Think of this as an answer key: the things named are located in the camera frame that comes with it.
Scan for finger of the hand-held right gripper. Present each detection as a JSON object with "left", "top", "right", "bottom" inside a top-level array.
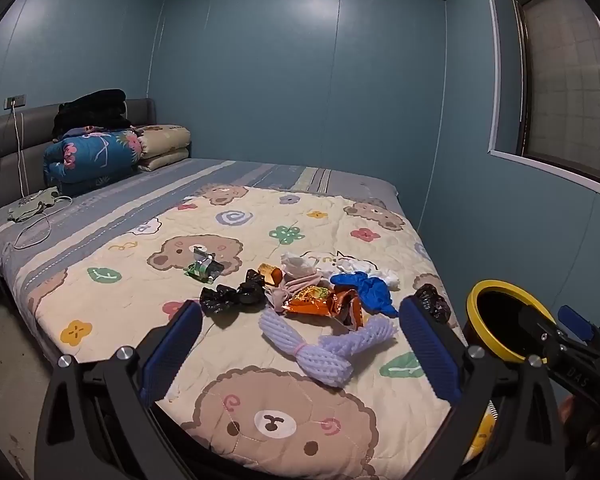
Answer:
[
  {"left": 519, "top": 304, "right": 561, "bottom": 356},
  {"left": 557, "top": 305, "right": 597, "bottom": 345}
]

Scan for bear printed blanket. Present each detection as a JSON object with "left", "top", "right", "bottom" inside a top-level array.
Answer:
[{"left": 17, "top": 185, "right": 466, "bottom": 480}]

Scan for clothes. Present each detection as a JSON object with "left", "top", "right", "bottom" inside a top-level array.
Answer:
[{"left": 320, "top": 321, "right": 398, "bottom": 361}]

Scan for green snack wrapper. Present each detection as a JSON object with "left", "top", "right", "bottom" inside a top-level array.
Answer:
[{"left": 184, "top": 246, "right": 226, "bottom": 281}]

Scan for bed with striped sheet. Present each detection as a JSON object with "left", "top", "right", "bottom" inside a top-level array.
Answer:
[{"left": 0, "top": 157, "right": 468, "bottom": 480}]

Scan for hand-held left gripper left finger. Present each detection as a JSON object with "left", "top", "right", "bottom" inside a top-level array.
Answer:
[{"left": 34, "top": 301, "right": 216, "bottom": 480}]

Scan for yellow rimmed waste bin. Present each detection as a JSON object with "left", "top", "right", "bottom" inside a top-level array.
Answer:
[{"left": 461, "top": 279, "right": 563, "bottom": 461}]

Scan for orange snack bag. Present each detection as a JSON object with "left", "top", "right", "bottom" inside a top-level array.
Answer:
[{"left": 285, "top": 285, "right": 368, "bottom": 328}]

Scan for grey padded headboard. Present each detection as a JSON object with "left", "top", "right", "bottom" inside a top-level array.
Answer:
[{"left": 0, "top": 98, "right": 156, "bottom": 181}]

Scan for small black plastic bag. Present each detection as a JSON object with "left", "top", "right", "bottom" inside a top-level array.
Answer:
[{"left": 414, "top": 284, "right": 453, "bottom": 328}]

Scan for white cloth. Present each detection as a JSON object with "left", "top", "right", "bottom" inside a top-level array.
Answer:
[{"left": 320, "top": 252, "right": 401, "bottom": 288}]

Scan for blue floral pillow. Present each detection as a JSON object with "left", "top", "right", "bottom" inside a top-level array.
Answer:
[{"left": 42, "top": 127, "right": 143, "bottom": 196}]

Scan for blue glove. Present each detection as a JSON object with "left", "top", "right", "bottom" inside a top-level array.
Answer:
[{"left": 330, "top": 271, "right": 398, "bottom": 318}]

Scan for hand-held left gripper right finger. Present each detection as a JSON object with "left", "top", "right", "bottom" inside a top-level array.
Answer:
[{"left": 399, "top": 296, "right": 567, "bottom": 480}]

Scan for beige folded pillows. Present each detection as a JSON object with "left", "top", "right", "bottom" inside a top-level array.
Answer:
[{"left": 135, "top": 124, "right": 192, "bottom": 173}]

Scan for black clothing pile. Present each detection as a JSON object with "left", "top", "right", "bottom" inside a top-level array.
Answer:
[{"left": 52, "top": 89, "right": 133, "bottom": 138}]

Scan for large black plastic bag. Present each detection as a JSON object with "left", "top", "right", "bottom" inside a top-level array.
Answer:
[{"left": 199, "top": 269, "right": 267, "bottom": 317}]

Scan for pink cloth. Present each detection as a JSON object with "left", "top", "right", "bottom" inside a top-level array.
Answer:
[{"left": 265, "top": 272, "right": 331, "bottom": 313}]

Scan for window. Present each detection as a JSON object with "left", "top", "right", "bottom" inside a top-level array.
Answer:
[{"left": 482, "top": 0, "right": 600, "bottom": 186}]

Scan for white charging cable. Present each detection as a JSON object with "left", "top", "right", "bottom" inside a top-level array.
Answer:
[{"left": 10, "top": 102, "right": 73, "bottom": 250}]

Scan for pale green cloth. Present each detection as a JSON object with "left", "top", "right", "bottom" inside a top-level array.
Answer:
[{"left": 7, "top": 186, "right": 61, "bottom": 222}]

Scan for person's right hand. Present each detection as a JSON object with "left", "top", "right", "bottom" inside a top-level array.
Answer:
[{"left": 559, "top": 394, "right": 600, "bottom": 441}]

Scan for purple foam fruit net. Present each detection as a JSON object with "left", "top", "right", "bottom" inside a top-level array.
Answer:
[{"left": 257, "top": 310, "right": 353, "bottom": 388}]

